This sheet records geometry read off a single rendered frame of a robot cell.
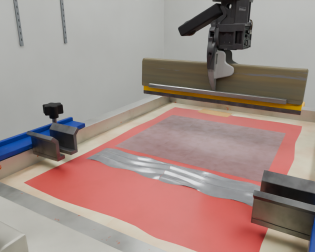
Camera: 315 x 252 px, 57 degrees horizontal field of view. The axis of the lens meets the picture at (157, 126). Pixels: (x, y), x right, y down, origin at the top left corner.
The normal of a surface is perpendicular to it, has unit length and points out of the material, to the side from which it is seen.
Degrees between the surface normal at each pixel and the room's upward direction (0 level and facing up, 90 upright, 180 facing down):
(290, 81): 87
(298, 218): 90
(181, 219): 0
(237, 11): 90
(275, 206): 90
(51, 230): 0
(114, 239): 0
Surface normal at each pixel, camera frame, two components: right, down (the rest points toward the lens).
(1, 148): 0.00, -0.95
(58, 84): 0.87, 0.16
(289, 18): -0.50, 0.28
